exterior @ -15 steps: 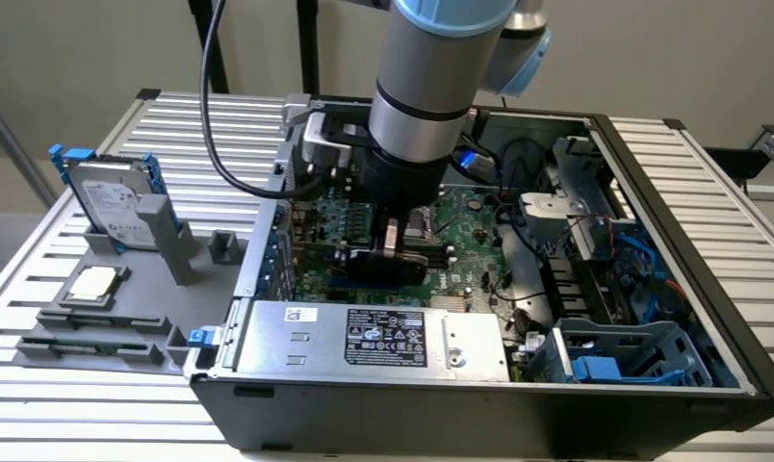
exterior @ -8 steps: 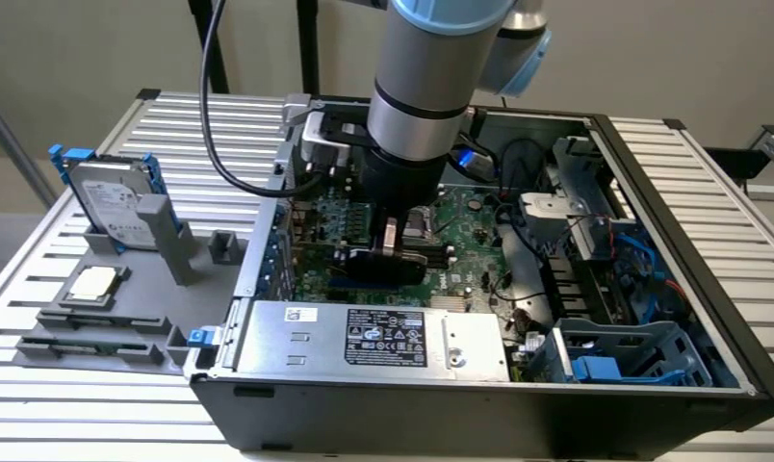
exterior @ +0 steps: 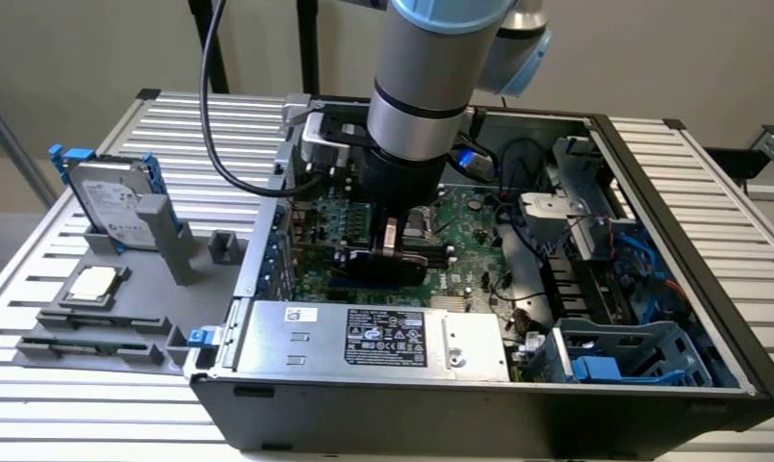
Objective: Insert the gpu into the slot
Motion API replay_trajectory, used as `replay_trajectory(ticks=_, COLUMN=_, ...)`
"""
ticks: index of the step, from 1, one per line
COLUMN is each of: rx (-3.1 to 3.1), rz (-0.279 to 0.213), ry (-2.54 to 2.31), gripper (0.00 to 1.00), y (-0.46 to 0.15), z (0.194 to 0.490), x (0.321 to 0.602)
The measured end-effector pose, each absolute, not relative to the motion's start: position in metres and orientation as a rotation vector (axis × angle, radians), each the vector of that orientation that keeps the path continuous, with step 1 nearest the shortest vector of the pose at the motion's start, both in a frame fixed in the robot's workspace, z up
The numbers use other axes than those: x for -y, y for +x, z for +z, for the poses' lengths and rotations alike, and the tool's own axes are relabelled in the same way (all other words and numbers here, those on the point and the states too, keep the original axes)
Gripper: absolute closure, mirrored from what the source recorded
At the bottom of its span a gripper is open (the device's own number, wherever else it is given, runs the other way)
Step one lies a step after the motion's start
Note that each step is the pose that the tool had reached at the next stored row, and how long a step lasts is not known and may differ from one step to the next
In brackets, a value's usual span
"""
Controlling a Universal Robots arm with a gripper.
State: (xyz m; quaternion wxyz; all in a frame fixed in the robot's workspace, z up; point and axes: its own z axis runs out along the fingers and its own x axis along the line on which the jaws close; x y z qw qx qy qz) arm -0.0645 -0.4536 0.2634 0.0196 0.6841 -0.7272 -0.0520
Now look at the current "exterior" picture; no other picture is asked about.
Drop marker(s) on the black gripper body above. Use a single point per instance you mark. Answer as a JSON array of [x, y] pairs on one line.
[[396, 180]]

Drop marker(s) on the black graphics card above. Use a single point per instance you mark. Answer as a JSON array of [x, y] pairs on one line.
[[387, 269]]

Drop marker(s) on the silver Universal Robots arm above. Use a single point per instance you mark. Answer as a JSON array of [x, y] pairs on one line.
[[425, 72]]

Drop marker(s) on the CPU socket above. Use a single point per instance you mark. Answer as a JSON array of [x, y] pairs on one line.
[[423, 223]]

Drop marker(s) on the black RAM slots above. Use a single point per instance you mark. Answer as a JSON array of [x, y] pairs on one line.
[[440, 255]]

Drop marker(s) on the blue lit USB device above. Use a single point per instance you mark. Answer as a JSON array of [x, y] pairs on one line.
[[474, 161]]

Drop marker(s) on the green motherboard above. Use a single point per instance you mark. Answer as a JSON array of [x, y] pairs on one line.
[[471, 260]]

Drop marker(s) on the silver power supply unit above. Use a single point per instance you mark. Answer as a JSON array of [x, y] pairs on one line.
[[361, 341]]

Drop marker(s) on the grey metal drive cage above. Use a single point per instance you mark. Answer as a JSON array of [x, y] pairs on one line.
[[580, 202]]

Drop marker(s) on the black tripod pole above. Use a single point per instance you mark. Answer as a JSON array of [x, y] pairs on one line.
[[217, 43], [309, 45]]

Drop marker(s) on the blue case latch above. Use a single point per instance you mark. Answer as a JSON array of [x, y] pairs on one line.
[[202, 341]]

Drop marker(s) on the black open PC case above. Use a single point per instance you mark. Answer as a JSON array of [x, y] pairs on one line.
[[464, 414]]

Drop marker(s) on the grey parts rack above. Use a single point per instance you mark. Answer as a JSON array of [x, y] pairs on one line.
[[137, 289]]

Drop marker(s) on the hard disk with blue carrier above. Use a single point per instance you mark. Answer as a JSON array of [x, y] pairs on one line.
[[112, 197]]

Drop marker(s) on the blue drive cage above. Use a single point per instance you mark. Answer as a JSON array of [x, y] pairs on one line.
[[624, 351]]

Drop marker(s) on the silver CPU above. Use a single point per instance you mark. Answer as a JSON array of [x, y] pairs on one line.
[[93, 284]]

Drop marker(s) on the green RAM stick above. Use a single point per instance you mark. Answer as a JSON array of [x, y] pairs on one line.
[[78, 345]]

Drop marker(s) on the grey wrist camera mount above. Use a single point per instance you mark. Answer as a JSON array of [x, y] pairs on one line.
[[327, 137]]

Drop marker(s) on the grey metal frame pole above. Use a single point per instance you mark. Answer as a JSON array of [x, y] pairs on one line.
[[11, 139]]

